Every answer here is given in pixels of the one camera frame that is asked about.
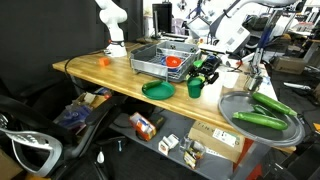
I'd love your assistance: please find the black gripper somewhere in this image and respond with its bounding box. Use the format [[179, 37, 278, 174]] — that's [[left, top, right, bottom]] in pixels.
[[188, 55, 222, 84]]

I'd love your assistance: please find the green cup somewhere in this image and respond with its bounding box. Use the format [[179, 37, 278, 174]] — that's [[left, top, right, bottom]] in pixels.
[[187, 77, 204, 98]]

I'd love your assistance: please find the white second robot arm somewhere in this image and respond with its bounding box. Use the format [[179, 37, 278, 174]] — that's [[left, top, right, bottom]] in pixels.
[[95, 0, 127, 57]]

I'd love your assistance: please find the white active robot arm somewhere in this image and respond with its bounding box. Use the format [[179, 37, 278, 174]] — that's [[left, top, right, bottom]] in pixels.
[[199, 0, 297, 76]]

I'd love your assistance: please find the bright green bowl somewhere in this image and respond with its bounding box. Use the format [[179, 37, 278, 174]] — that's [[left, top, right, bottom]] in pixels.
[[193, 60, 204, 68]]

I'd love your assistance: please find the red bowl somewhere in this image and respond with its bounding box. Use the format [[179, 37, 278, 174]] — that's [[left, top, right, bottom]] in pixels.
[[165, 56, 182, 68]]

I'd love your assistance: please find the blue bowl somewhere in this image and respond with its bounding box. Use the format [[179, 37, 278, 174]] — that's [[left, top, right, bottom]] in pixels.
[[161, 56, 179, 72]]

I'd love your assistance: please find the stainless steel cup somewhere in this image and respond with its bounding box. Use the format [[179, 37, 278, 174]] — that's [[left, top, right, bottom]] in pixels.
[[245, 76, 263, 92]]

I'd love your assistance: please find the white mug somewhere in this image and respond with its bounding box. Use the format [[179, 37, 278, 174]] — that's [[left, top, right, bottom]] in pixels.
[[222, 72, 239, 88]]

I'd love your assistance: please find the grey dish rack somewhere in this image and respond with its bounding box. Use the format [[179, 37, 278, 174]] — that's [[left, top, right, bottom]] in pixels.
[[130, 41, 200, 83]]

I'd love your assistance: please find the green plate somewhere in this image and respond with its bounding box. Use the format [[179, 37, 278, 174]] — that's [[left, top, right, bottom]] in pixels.
[[142, 81, 175, 100]]

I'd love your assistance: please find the small cucumber on plate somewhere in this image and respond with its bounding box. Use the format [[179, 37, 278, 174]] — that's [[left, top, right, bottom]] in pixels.
[[142, 80, 163, 90]]

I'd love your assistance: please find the small dark green pepper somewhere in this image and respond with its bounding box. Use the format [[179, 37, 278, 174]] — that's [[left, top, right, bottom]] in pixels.
[[252, 104, 275, 118]]

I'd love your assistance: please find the round grey tray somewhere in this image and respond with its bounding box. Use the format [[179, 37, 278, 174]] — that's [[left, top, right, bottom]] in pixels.
[[218, 91, 305, 147]]

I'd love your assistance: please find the cardboard box under table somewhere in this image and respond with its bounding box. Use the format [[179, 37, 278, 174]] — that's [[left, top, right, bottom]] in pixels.
[[188, 121, 245, 163]]

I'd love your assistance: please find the black monitor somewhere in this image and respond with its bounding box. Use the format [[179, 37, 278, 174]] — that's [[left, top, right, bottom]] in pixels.
[[152, 3, 172, 38]]

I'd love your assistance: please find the large green zucchini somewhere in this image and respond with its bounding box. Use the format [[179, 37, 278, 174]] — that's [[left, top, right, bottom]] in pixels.
[[232, 111, 288, 130]]

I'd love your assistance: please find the orange snack package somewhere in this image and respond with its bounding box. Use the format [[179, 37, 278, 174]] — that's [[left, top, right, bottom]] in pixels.
[[129, 112, 157, 141]]

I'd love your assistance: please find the orange block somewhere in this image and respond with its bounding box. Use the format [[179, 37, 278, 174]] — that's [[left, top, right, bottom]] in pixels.
[[99, 57, 110, 66]]

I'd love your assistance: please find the black office chair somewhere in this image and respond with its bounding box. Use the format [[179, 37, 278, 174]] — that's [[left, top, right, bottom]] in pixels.
[[0, 88, 127, 178]]

